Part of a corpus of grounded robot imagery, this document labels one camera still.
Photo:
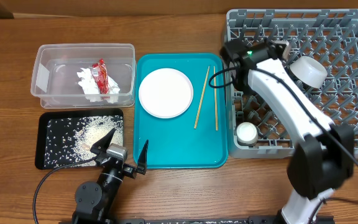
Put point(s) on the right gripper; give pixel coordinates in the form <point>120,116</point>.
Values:
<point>286,69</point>

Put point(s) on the left wooden chopstick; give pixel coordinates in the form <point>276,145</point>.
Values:
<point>201,97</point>

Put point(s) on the spilled rice grains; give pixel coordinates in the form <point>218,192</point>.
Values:
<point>69,140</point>

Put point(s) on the large white plate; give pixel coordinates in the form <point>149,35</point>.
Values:
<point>166,93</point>

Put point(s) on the white cup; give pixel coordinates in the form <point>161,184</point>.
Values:
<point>246,134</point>

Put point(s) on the grey dishwasher rack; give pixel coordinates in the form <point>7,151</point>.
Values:
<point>329,36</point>

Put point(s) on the teal serving tray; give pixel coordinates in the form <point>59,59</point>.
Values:
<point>174,143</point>

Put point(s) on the red snack wrapper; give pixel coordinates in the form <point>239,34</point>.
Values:
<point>100,75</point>

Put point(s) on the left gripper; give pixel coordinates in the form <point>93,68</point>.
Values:
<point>131,170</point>

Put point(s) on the grey bowl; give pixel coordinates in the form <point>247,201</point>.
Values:
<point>309,71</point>

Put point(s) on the clear plastic bin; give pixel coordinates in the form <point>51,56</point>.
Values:
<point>55,80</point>

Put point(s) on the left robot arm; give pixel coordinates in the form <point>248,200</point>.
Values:
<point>94,199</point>

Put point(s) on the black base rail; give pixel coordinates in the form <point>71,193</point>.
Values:
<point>249,220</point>

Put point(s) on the wooden chopstick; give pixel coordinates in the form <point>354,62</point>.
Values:
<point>201,97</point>
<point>215,102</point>

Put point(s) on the right wooden chopstick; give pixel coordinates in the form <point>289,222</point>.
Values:
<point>215,102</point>

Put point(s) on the white napkin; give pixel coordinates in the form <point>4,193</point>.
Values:
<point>90,87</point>

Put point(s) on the black tray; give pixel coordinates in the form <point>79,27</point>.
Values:
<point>46,117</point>

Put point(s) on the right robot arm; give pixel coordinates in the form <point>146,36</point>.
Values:
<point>324,152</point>

